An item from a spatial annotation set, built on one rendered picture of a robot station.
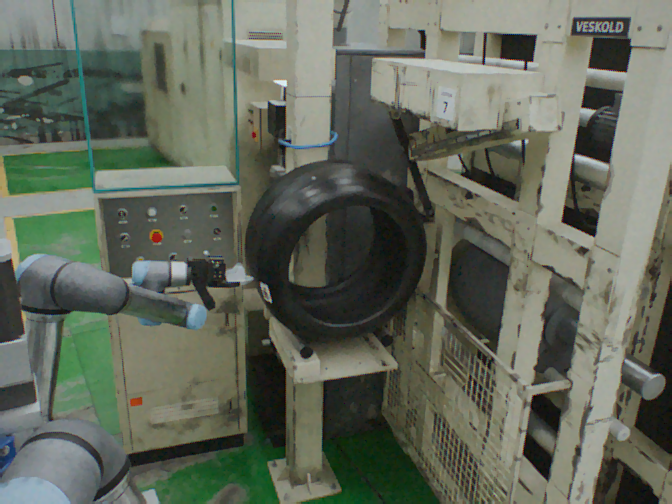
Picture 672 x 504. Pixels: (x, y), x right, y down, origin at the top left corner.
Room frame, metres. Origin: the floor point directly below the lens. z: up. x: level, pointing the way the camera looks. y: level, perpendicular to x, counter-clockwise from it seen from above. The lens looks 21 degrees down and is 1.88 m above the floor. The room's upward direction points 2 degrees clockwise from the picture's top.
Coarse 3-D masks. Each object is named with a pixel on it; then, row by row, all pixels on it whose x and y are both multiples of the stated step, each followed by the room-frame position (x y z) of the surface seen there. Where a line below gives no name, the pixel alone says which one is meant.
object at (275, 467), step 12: (324, 456) 2.25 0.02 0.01; (276, 468) 2.16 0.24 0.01; (276, 480) 2.08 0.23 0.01; (288, 480) 2.08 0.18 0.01; (324, 480) 2.09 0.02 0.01; (336, 480) 2.09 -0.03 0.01; (288, 492) 2.01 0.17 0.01; (300, 492) 2.02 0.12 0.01; (324, 492) 2.02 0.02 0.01; (336, 492) 2.03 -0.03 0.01
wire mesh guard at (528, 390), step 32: (416, 288) 1.98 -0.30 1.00; (448, 320) 1.76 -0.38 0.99; (384, 384) 2.19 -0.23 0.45; (448, 384) 1.74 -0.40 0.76; (384, 416) 2.17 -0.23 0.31; (416, 416) 1.92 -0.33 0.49; (512, 416) 1.40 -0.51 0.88; (448, 448) 1.68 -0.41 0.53; (480, 448) 1.52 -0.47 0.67; (512, 480) 1.35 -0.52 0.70
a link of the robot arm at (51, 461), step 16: (32, 448) 0.63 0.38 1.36; (48, 448) 0.62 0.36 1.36; (64, 448) 0.63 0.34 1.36; (80, 448) 0.64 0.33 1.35; (16, 464) 0.60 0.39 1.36; (32, 464) 0.59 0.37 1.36; (48, 464) 0.60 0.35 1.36; (64, 464) 0.61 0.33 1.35; (80, 464) 0.62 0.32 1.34; (96, 464) 0.64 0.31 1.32; (0, 480) 0.58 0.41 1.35; (16, 480) 0.56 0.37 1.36; (32, 480) 0.57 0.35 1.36; (48, 480) 0.57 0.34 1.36; (64, 480) 0.58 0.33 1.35; (80, 480) 0.60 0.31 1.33; (96, 480) 0.63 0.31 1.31; (0, 496) 0.54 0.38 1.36; (16, 496) 0.54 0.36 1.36; (32, 496) 0.54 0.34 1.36; (48, 496) 0.55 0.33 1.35; (64, 496) 0.56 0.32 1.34; (80, 496) 0.58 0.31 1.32
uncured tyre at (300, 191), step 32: (288, 192) 1.74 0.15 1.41; (320, 192) 1.71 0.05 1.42; (352, 192) 1.72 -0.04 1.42; (384, 192) 1.77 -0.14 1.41; (256, 224) 1.77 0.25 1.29; (288, 224) 1.66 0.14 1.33; (384, 224) 2.06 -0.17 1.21; (416, 224) 1.80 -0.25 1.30; (256, 256) 1.69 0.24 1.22; (288, 256) 1.65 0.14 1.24; (384, 256) 2.05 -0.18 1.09; (416, 256) 1.80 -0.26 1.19; (256, 288) 1.75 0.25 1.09; (288, 288) 1.65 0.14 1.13; (320, 288) 2.00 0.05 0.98; (352, 288) 2.02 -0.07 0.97; (384, 288) 1.96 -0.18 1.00; (288, 320) 1.67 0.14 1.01; (320, 320) 1.70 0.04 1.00; (352, 320) 1.75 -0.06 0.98; (384, 320) 1.77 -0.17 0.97
